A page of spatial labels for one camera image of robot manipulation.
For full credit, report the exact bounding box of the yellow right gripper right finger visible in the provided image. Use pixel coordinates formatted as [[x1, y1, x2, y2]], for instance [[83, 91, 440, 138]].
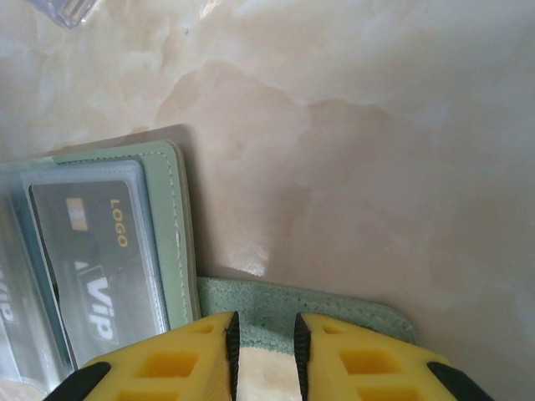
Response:
[[293, 312, 499, 401]]

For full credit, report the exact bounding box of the black VIP credit card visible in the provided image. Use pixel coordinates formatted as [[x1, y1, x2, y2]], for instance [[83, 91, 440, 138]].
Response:
[[27, 180, 163, 372]]

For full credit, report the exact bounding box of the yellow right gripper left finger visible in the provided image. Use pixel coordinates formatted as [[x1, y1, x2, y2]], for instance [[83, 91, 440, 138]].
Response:
[[49, 311, 242, 401]]

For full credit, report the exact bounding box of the green card holder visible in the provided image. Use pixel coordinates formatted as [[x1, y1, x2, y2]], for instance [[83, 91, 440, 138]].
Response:
[[0, 124, 420, 386]]

